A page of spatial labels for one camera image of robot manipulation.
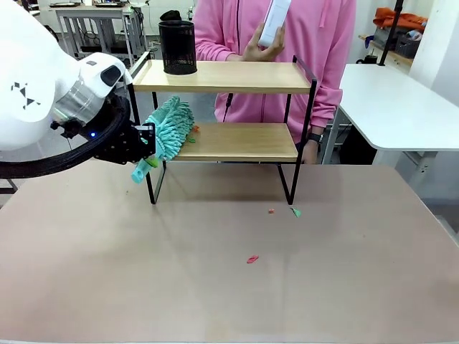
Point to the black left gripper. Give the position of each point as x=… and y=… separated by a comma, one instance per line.
x=118, y=143

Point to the teal chenille duster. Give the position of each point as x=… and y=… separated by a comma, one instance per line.
x=172, y=125

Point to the black mesh pen holder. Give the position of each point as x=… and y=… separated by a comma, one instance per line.
x=178, y=48

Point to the white digital alarm clock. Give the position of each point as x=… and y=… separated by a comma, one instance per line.
x=274, y=21

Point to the person's left forearm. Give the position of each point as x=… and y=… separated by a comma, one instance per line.
x=326, y=111

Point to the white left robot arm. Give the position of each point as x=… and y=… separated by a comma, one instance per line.
x=28, y=82

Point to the person's right forearm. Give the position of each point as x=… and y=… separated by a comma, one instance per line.
x=218, y=50

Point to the wooden two-tier metal shelf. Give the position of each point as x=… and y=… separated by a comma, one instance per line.
x=229, y=77

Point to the person's right hand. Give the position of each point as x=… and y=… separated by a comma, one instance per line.
x=260, y=50

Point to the person's left hand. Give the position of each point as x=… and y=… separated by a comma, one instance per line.
x=310, y=154

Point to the black cap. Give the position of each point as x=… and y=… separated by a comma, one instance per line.
x=170, y=15

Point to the grey framed workbench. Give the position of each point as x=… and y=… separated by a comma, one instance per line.
x=97, y=12

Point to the long red paper scrap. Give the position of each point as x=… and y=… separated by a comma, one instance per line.
x=252, y=258

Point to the large green paper scrap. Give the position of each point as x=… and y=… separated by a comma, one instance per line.
x=296, y=213

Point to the black wristwatch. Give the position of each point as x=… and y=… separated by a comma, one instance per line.
x=315, y=138

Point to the person in pink hoodie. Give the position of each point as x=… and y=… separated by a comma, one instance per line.
x=308, y=46

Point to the black round object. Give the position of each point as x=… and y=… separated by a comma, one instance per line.
x=367, y=59

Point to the blue object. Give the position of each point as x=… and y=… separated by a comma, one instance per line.
x=368, y=43

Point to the large white table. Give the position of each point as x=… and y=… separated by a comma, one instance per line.
x=394, y=104

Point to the grey storage crate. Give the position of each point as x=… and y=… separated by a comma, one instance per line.
x=407, y=46

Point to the orange cloth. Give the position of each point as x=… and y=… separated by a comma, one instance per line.
x=401, y=19

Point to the black camera stand pole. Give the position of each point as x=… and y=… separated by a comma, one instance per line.
x=391, y=32

